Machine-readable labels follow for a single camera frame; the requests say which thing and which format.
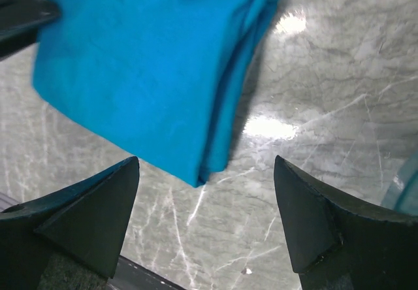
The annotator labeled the translucent blue plastic basket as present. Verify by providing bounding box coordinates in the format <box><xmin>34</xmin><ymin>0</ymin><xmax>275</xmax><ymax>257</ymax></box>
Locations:
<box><xmin>381</xmin><ymin>152</ymin><xmax>418</xmax><ymax>216</ymax></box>

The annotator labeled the blue t-shirt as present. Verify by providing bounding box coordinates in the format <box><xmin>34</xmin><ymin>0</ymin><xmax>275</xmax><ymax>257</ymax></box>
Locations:
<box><xmin>33</xmin><ymin>0</ymin><xmax>279</xmax><ymax>187</ymax></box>

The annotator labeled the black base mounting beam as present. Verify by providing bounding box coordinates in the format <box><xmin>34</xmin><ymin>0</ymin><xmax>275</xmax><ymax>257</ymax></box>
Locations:
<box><xmin>106</xmin><ymin>255</ymin><xmax>185</xmax><ymax>290</ymax></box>

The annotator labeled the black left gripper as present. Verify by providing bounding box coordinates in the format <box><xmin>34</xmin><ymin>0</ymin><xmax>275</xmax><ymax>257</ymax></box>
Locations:
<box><xmin>1</xmin><ymin>0</ymin><xmax>61</xmax><ymax>60</ymax></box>

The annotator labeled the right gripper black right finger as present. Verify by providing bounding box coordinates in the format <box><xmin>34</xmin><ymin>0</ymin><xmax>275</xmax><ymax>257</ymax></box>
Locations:
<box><xmin>274</xmin><ymin>156</ymin><xmax>417</xmax><ymax>289</ymax></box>

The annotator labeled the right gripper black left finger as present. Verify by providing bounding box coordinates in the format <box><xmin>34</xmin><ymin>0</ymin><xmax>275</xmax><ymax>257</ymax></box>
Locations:
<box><xmin>1</xmin><ymin>157</ymin><xmax>139</xmax><ymax>289</ymax></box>

